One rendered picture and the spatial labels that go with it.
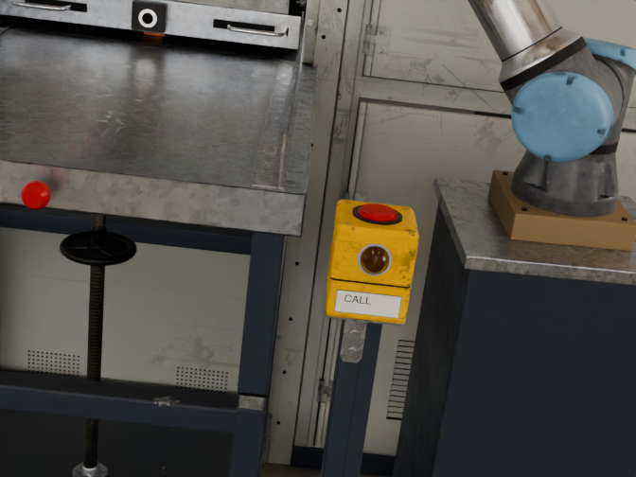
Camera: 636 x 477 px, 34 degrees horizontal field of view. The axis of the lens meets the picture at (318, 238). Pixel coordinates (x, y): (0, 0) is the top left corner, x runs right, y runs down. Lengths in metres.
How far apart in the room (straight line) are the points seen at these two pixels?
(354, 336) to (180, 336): 1.05
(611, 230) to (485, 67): 0.50
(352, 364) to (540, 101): 0.42
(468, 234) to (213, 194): 0.39
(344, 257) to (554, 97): 0.41
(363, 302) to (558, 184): 0.52
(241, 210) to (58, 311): 0.93
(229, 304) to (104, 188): 0.83
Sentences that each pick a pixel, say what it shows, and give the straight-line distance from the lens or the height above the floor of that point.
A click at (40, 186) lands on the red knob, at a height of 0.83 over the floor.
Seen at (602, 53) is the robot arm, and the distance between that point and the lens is 1.42.
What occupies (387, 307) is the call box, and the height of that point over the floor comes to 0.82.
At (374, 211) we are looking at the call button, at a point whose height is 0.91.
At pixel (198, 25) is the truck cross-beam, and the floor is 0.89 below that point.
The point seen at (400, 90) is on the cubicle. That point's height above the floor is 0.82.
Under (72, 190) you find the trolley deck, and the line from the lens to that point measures 1.25.
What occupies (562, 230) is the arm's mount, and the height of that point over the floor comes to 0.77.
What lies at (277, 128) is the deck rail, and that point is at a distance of 1.45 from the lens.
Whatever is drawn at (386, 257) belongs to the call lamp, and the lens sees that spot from 0.99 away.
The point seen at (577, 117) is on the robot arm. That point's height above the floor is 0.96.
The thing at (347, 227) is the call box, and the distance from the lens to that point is 0.99.
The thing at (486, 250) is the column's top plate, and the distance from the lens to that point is 1.39.
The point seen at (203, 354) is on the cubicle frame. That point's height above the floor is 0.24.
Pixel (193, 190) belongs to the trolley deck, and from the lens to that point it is 1.23.
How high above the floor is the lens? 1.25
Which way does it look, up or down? 22 degrees down
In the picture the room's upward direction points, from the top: 7 degrees clockwise
